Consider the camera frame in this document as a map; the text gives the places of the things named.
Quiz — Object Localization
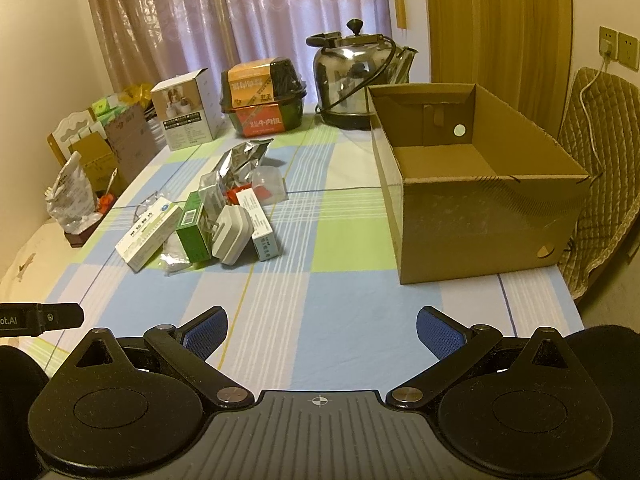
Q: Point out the quilted chair cushion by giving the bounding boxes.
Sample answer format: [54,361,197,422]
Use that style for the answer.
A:
[558,67,639,299]

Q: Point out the cardboard box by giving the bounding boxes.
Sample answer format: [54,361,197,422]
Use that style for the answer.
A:
[368,84,590,284]

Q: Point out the crumpled foil bag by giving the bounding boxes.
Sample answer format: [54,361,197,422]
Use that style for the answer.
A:
[44,152,102,235]

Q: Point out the red handled tool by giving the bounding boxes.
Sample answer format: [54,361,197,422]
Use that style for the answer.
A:
[96,168,118,216]

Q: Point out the white power adapter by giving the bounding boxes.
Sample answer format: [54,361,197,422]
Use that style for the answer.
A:
[212,205,254,266]

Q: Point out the crinkled clear wrapper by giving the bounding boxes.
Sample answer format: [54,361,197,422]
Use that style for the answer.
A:
[160,232,192,275]

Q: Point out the white product box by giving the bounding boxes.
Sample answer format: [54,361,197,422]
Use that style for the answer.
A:
[151,68,224,152]

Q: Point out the white blue medicine box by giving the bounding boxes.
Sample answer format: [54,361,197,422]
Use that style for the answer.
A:
[115,197,182,273]

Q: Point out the steel electric kettle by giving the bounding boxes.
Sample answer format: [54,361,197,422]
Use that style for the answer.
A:
[306,18,418,130]

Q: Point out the wooden wall bar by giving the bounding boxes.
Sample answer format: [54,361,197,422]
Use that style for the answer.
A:
[394,0,408,29]

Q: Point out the black orange food bowl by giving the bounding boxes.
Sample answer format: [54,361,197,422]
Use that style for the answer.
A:
[220,58,307,138]

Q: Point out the pink curtain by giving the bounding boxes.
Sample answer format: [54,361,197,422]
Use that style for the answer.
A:
[88,0,390,102]

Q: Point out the green yellow packages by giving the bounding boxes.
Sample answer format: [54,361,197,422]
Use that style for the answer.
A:
[89,82,152,126]

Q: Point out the long white tube box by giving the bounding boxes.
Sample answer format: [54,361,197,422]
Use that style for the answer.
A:
[236,188,280,261]

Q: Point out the green medicine box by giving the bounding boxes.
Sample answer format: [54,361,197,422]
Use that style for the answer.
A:
[176,191,212,263]

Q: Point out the small red packet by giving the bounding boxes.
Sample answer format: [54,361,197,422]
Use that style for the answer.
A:
[226,183,252,205]

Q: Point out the silver foil pouch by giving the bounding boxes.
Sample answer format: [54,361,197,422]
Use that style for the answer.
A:
[198,138,273,193]

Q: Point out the clear plastic bag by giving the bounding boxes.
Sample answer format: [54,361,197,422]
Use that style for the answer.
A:
[250,165,288,206]

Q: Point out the brown cardboard carton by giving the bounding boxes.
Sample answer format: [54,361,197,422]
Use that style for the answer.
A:
[69,104,161,196]

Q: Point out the wall socket plate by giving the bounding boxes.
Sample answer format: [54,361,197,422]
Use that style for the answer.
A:
[599,26,640,72]

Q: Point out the wooden door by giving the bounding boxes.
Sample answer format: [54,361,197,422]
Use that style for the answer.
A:
[427,0,573,136]

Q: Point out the dark wooden tray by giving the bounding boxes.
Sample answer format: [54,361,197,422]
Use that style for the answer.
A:
[64,220,102,248]

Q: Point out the white charging cable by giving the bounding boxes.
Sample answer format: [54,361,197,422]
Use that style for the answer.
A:
[555,49,612,172]

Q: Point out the checkered tablecloth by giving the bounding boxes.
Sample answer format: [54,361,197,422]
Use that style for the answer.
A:
[2,118,582,392]

